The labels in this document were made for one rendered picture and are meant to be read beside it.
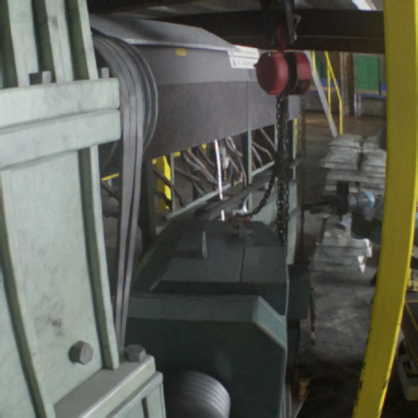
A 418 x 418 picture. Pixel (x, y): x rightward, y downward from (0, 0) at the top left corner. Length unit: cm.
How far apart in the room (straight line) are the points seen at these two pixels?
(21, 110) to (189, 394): 68
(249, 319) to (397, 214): 58
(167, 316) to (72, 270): 37
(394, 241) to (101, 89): 98
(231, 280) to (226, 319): 13
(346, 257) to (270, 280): 238
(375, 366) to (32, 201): 125
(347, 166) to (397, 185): 384
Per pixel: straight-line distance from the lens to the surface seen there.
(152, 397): 91
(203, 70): 219
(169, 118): 190
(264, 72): 164
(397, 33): 136
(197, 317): 105
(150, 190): 181
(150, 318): 106
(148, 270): 130
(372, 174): 523
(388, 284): 148
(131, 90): 81
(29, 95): 61
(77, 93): 68
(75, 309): 77
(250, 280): 114
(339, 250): 348
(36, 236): 68
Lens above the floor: 133
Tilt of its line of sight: 16 degrees down
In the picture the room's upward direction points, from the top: 2 degrees counter-clockwise
